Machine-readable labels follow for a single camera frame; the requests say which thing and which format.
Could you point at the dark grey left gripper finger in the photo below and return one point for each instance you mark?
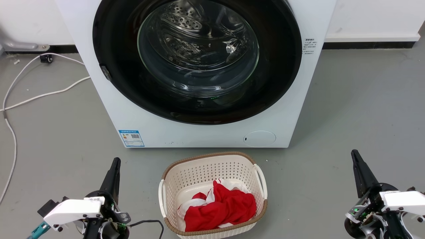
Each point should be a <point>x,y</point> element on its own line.
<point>112,181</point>

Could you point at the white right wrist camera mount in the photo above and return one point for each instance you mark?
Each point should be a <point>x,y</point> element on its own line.
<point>405,200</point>

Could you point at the white front-load washing machine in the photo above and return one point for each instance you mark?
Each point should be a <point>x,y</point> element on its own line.
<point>199,136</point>

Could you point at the cream plastic laundry basket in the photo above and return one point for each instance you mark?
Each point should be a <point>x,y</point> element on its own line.
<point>202,169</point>

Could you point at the steel washer drum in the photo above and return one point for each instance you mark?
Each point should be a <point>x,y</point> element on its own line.
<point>196,39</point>

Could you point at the round white filter cover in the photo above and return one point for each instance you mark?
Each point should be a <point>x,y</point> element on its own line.
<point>259,139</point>

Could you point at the white garment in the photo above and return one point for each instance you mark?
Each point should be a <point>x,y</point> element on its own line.
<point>233,184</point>

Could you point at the red garment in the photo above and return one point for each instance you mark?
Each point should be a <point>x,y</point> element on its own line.
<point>225,209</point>

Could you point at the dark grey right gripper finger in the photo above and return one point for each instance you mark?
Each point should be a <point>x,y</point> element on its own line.
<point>363,176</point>

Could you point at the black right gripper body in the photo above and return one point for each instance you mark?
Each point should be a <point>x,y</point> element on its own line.
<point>372,203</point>

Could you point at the black text instruction label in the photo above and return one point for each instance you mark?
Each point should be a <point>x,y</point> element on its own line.
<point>310,46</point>

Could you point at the blue energy label sticker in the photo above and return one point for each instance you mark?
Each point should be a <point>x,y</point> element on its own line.
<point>131,138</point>

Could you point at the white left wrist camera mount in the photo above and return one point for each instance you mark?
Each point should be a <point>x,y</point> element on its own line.
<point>73,210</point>

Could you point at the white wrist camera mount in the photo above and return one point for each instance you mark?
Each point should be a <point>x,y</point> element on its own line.
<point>73,210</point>
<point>405,200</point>

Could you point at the black round washer door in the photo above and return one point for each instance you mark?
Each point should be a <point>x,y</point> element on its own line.
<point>282,69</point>

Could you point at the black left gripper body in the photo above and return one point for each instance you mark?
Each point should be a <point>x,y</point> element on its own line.
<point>109,206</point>

